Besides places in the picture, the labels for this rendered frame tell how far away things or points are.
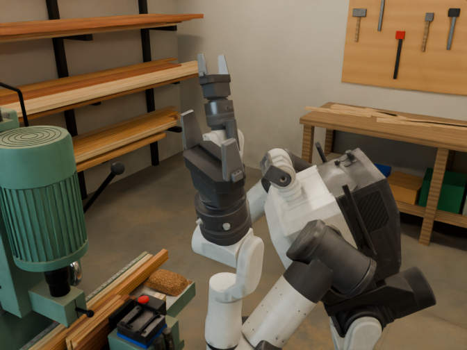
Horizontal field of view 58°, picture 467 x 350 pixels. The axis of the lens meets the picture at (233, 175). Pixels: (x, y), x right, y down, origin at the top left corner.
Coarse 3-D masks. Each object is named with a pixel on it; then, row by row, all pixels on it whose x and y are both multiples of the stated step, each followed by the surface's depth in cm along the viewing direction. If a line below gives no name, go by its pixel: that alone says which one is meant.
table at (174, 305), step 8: (136, 288) 141; (144, 288) 141; (152, 288) 141; (192, 288) 144; (136, 296) 137; (168, 296) 137; (184, 296) 139; (192, 296) 145; (168, 304) 133; (176, 304) 136; (184, 304) 140; (168, 312) 132; (176, 312) 137
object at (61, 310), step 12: (36, 288) 114; (48, 288) 114; (72, 288) 114; (36, 300) 113; (48, 300) 110; (60, 300) 110; (72, 300) 110; (84, 300) 114; (48, 312) 113; (60, 312) 110; (72, 312) 111
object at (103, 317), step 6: (120, 300) 125; (114, 306) 122; (108, 312) 120; (102, 318) 118; (90, 324) 116; (96, 324) 116; (84, 330) 114; (90, 330) 114; (78, 336) 112; (84, 336) 112; (72, 342) 111; (78, 342) 110
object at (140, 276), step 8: (160, 256) 150; (152, 264) 147; (160, 264) 151; (136, 272) 142; (144, 272) 144; (152, 272) 148; (128, 280) 138; (136, 280) 140; (144, 280) 144; (120, 288) 134; (128, 288) 137; (96, 304) 128; (64, 336) 116; (48, 344) 113; (56, 344) 114; (64, 344) 116
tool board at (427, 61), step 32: (352, 0) 353; (384, 0) 339; (416, 0) 327; (448, 0) 316; (352, 32) 361; (384, 32) 348; (416, 32) 335; (448, 32) 323; (352, 64) 370; (384, 64) 356; (416, 64) 343; (448, 64) 330
